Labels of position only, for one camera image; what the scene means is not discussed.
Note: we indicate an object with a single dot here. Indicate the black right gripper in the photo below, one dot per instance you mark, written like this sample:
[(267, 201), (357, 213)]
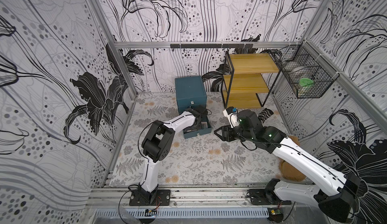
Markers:
[(229, 132)]

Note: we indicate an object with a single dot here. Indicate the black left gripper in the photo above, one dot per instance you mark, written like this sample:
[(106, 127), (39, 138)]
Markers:
[(198, 125)]

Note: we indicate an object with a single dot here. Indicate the teal bottom drawer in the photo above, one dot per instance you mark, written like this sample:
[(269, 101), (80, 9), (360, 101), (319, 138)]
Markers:
[(193, 133)]

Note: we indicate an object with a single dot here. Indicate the teal drawer cabinet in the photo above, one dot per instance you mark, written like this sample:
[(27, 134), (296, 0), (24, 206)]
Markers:
[(190, 92)]

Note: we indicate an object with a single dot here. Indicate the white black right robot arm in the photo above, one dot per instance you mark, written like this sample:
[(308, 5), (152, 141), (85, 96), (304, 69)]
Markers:
[(332, 191)]

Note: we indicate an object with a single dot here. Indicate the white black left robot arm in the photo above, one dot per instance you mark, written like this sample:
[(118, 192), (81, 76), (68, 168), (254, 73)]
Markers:
[(158, 141)]

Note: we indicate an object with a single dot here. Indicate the black white striped sock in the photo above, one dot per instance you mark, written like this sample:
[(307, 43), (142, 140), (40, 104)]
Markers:
[(265, 114)]

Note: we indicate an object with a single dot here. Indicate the wooden metal shelf rack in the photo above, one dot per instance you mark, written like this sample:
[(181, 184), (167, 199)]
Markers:
[(248, 79)]

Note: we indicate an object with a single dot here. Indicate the brown teddy bear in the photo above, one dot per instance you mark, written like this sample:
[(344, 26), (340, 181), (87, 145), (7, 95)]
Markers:
[(289, 172)]

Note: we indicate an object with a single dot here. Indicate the green lid in basket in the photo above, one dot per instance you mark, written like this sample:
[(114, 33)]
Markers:
[(305, 82)]

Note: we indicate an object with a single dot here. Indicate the white bowl in basket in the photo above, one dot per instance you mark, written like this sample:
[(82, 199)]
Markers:
[(298, 70)]

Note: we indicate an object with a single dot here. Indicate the small circuit board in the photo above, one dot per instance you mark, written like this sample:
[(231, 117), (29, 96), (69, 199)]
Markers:
[(150, 213)]

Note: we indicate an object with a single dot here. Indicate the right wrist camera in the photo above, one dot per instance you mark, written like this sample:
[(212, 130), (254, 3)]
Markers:
[(231, 114)]

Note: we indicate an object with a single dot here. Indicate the black bar on rail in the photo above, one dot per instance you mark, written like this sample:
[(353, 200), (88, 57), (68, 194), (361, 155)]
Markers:
[(216, 45)]

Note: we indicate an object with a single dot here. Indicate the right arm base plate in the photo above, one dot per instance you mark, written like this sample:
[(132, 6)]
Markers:
[(262, 197)]

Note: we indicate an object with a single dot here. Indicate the grey slotted cable duct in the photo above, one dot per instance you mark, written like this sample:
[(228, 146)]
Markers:
[(188, 213)]

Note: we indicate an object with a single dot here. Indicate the black wire basket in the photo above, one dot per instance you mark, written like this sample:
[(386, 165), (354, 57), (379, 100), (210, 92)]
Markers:
[(294, 56)]

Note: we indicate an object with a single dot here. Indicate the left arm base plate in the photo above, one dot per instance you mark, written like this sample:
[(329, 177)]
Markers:
[(158, 197)]

